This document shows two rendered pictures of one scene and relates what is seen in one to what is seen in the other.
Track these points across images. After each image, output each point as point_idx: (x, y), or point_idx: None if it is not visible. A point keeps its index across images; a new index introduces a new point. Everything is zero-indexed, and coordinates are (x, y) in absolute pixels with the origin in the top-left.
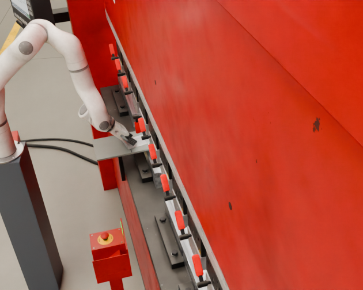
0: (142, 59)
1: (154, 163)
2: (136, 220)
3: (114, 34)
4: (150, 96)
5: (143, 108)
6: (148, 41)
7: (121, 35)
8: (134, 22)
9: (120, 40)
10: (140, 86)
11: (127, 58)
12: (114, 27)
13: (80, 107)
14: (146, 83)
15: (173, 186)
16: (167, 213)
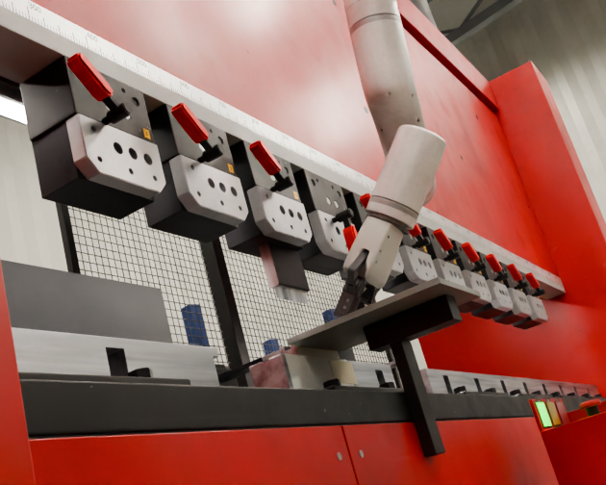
0: (322, 85)
1: (423, 238)
2: (498, 472)
3: (37, 31)
4: (355, 142)
5: (335, 192)
6: (340, 56)
7: (180, 41)
8: (287, 24)
9: (148, 56)
10: (317, 144)
11: (223, 104)
12: (72, 9)
13: (425, 129)
14: (339, 126)
15: (436, 248)
16: (442, 391)
